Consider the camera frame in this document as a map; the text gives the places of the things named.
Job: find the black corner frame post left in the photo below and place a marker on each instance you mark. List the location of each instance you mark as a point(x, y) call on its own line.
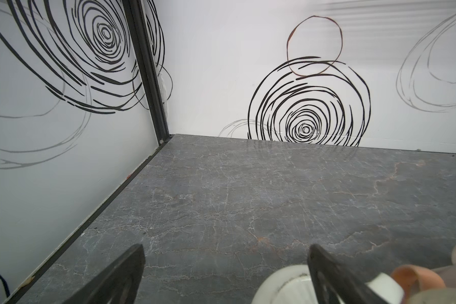
point(138, 30)

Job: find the white ribbed mug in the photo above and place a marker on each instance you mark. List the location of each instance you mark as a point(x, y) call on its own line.
point(293, 284)

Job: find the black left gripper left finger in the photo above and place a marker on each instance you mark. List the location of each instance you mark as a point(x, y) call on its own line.
point(118, 283)

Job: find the cream and orange mug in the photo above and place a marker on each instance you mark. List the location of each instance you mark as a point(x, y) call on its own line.
point(422, 285)

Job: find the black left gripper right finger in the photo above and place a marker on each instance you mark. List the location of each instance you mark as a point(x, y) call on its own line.
point(333, 281)

